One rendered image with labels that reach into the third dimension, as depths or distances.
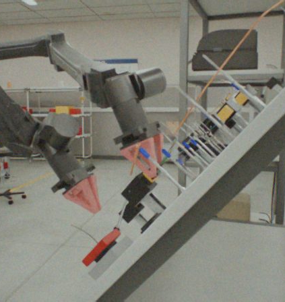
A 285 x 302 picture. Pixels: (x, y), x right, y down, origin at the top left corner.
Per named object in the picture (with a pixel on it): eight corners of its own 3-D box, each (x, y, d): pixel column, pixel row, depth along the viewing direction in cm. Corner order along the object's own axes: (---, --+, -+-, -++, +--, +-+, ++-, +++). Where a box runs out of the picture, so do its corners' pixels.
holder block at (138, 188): (142, 201, 75) (129, 187, 75) (157, 183, 72) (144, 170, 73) (133, 207, 71) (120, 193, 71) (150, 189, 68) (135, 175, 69)
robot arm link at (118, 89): (96, 85, 70) (106, 75, 65) (124, 77, 74) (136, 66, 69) (110, 116, 70) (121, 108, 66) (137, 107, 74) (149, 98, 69)
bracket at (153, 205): (164, 212, 73) (147, 195, 74) (170, 205, 72) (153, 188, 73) (155, 220, 69) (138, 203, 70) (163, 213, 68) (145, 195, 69)
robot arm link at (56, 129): (17, 118, 79) (5, 148, 74) (30, 89, 71) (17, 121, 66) (66, 138, 84) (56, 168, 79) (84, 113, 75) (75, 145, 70)
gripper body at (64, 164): (98, 169, 81) (79, 143, 82) (73, 180, 72) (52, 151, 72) (80, 183, 84) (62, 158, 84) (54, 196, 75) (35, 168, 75)
